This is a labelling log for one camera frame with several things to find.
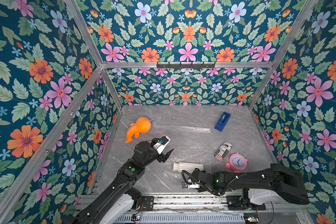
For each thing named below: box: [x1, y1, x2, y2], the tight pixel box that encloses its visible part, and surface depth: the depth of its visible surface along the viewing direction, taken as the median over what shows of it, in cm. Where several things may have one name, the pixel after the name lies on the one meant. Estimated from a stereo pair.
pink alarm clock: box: [224, 152, 248, 173], surface depth 88 cm
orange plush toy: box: [125, 116, 152, 144], surface depth 101 cm
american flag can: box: [214, 141, 233, 162], surface depth 92 cm
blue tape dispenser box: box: [214, 111, 231, 132], surface depth 107 cm
